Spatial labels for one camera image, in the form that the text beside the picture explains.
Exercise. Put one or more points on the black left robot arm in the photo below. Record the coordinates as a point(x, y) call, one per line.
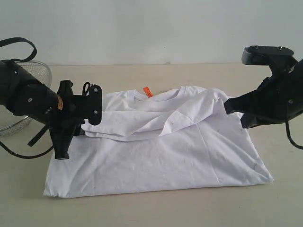
point(24, 95)

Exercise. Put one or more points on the white t-shirt red print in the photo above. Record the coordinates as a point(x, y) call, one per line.
point(184, 132)

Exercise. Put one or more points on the orange garment tag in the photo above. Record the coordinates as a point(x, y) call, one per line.
point(148, 92)

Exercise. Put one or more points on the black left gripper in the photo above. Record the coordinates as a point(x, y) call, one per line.
point(71, 113)

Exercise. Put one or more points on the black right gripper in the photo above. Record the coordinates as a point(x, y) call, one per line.
point(272, 103)

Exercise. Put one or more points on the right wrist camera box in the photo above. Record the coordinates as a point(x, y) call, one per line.
point(278, 58)

